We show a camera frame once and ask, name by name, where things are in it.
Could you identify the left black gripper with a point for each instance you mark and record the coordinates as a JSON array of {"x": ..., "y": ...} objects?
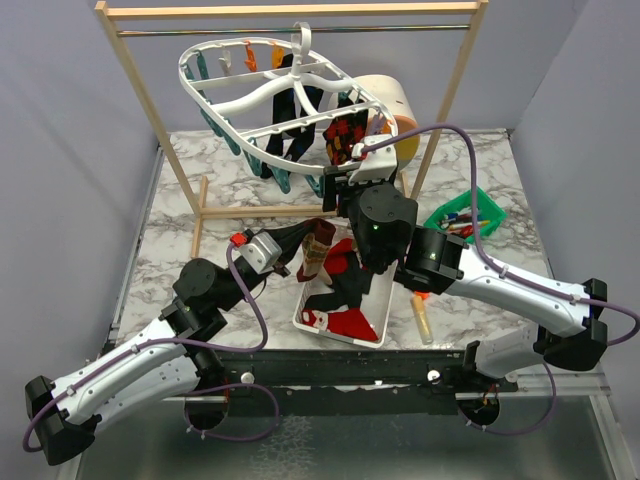
[{"x": 290, "y": 239}]

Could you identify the yellow translucent tube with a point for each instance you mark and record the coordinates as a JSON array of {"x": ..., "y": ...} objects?
[{"x": 421, "y": 319}]

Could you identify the black metal base rail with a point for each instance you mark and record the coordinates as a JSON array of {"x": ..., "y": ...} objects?
[{"x": 348, "y": 382}]

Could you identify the white perforated plastic basket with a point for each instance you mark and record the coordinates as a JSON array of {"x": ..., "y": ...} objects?
[{"x": 358, "y": 287}]

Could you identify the wooden clothes rack frame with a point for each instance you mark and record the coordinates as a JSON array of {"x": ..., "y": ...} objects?
[{"x": 109, "y": 16}]

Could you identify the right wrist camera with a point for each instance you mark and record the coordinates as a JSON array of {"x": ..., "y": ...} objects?
[{"x": 376, "y": 165}]

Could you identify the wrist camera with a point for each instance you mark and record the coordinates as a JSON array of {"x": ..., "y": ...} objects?
[
  {"x": 376, "y": 165},
  {"x": 261, "y": 252}
]

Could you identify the green plastic bin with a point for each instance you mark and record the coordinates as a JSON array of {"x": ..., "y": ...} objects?
[{"x": 455, "y": 216}]

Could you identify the black sock with label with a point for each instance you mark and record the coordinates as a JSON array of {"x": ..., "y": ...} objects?
[{"x": 284, "y": 109}]

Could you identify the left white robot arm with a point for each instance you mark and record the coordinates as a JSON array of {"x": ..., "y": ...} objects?
[{"x": 173, "y": 354}]

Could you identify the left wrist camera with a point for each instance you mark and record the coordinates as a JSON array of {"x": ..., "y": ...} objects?
[{"x": 261, "y": 252}]

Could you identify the red santa sock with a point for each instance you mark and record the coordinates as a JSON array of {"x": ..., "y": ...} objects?
[
  {"x": 339, "y": 256},
  {"x": 349, "y": 323}
]

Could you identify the cream cylindrical toy drum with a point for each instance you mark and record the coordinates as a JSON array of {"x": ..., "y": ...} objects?
[{"x": 384, "y": 99}]

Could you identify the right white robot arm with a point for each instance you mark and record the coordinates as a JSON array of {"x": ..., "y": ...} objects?
[{"x": 564, "y": 329}]

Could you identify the black red yellow argyle sock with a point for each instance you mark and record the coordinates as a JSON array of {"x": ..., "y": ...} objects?
[{"x": 342, "y": 134}]

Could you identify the white oval clip hanger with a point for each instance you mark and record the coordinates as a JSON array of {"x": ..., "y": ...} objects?
[{"x": 270, "y": 99}]

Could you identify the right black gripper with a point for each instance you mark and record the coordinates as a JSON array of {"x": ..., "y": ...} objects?
[{"x": 340, "y": 185}]

